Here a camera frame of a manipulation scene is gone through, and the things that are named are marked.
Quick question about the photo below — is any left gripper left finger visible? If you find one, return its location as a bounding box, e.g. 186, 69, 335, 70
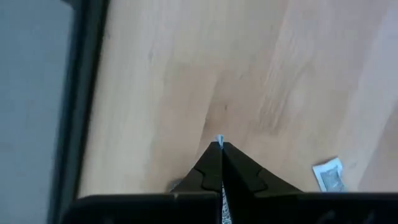
105, 142, 223, 224

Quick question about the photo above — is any small silver foil packet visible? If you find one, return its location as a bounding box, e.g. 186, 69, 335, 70
312, 157, 346, 193
216, 134, 233, 224

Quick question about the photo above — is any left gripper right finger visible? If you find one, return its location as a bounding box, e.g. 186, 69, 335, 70
222, 142, 343, 224

